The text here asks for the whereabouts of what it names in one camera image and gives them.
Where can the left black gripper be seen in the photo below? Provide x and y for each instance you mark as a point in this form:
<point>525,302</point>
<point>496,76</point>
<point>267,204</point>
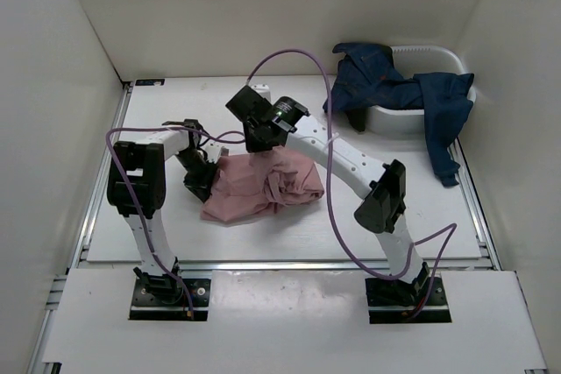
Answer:
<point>202,186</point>

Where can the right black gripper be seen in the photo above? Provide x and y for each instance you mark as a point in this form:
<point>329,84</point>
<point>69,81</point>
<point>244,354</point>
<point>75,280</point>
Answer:
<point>252,146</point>

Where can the pink trousers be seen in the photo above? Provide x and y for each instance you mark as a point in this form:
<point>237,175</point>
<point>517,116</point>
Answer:
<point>261,183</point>

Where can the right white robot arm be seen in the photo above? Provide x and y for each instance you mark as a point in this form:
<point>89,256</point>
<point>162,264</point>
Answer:
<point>381,187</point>

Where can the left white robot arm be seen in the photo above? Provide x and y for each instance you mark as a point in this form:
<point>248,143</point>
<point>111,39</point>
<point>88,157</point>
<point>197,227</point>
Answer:
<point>137,188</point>

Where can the small dark label sticker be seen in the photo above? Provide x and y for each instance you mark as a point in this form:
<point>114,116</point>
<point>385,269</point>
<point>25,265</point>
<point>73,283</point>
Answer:
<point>149,82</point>

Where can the dark blue jeans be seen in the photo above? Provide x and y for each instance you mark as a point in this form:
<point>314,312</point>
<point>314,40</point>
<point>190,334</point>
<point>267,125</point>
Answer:
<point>366,77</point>

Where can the white plastic basket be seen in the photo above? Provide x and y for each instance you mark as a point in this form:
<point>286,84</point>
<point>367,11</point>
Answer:
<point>419,83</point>

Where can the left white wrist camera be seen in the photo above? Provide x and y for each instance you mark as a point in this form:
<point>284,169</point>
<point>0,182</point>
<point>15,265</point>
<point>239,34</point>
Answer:
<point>214,151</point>

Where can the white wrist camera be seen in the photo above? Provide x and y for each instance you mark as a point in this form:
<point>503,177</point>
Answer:
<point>214,151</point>
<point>263,90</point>

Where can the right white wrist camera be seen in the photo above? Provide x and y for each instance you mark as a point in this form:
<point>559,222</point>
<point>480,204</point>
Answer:
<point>263,90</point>

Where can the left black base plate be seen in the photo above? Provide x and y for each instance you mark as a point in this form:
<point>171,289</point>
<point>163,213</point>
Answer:
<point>147,306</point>

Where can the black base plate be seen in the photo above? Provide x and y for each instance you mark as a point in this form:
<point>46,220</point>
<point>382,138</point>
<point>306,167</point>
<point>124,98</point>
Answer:
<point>147,306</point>
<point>434,309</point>

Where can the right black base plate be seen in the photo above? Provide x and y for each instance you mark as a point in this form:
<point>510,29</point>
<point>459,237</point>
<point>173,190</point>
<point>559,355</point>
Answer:
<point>434,309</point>

